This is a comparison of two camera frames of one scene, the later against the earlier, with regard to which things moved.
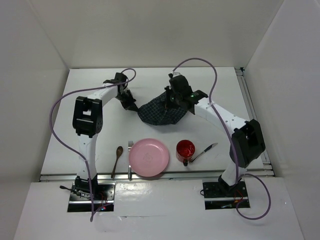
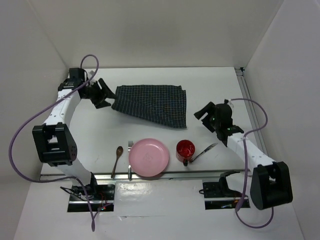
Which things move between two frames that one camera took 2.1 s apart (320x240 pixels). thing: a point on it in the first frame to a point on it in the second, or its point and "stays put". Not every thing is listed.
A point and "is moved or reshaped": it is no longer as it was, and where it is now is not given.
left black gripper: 130,105 to 102,94
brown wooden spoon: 119,152 stays put
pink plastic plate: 148,157 stays put
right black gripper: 169,90 to 208,108
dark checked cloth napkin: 154,111 is moved or reshaped
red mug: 185,151 stays put
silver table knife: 208,148 stays put
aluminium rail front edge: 124,176 stays put
